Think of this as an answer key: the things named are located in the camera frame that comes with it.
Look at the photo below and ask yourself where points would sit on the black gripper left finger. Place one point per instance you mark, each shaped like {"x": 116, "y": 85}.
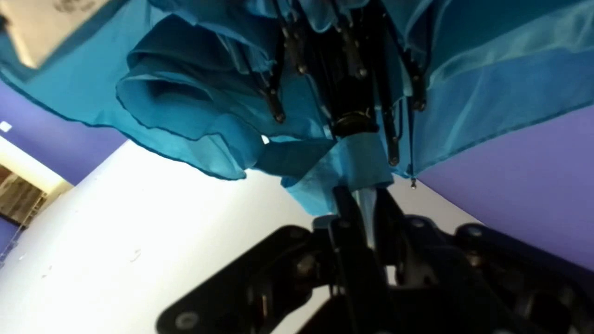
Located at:
{"x": 279, "y": 284}

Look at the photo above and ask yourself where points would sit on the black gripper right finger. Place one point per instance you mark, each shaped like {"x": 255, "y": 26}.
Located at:
{"x": 494, "y": 284}

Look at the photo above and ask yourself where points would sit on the blue folding umbrella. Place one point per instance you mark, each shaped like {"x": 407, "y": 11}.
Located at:
{"x": 186, "y": 93}

